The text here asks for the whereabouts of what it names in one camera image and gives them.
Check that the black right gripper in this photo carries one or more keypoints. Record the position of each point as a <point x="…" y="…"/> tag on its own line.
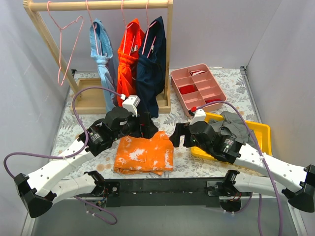
<point x="185" y="135"/>

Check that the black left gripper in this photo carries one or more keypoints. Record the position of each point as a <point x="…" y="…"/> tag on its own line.
<point x="145" y="125"/>

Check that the orange white cloth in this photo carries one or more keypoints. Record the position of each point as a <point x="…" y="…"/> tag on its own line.
<point x="140" y="155"/>

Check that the grey shorts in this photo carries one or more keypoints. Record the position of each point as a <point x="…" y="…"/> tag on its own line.
<point x="232" y="125"/>

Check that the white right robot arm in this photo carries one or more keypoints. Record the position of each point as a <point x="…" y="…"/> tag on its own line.
<point x="276" y="178"/>

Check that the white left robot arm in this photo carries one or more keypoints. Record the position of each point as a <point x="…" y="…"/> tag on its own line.
<point x="43" y="188"/>

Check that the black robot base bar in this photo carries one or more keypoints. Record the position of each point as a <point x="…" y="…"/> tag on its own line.
<point x="201" y="191"/>

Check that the navy blue shorts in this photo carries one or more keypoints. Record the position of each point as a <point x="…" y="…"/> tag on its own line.
<point x="151" y="68"/>

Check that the pink hanger with navy shorts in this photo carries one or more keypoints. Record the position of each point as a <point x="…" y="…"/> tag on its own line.
<point x="147" y="14"/>

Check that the pink hanger with orange shorts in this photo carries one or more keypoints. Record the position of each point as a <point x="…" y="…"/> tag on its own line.
<point x="123" y="14"/>

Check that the light blue shorts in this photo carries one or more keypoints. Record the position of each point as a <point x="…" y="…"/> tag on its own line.
<point x="103" y="54"/>

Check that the orange shorts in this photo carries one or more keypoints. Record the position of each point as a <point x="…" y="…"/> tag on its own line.
<point x="128" y="58"/>

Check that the red cloth in organizer front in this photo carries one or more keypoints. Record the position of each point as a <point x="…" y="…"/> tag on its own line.
<point x="211" y="100"/>

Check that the red cloth in organizer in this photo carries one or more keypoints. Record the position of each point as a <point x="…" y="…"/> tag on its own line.
<point x="187" y="89"/>
<point x="211" y="100"/>

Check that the red cloth in organizer middle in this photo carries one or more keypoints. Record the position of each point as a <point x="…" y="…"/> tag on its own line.
<point x="187" y="89"/>

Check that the pink divided organizer tray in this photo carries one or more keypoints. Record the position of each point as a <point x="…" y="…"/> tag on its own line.
<point x="206" y="87"/>

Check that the red white item in organizer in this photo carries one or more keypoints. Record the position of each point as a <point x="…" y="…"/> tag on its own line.
<point x="197" y="72"/>

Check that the yellow plastic tray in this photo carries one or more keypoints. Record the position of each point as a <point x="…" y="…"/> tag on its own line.
<point x="261" y="131"/>

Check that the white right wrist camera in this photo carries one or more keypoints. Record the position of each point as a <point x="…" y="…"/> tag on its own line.
<point x="197" y="115"/>

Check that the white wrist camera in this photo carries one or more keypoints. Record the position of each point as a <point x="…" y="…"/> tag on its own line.
<point x="131" y="104"/>
<point x="197" y="115"/>

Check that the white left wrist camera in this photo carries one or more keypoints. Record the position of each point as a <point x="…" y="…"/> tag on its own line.
<point x="131" y="104"/>

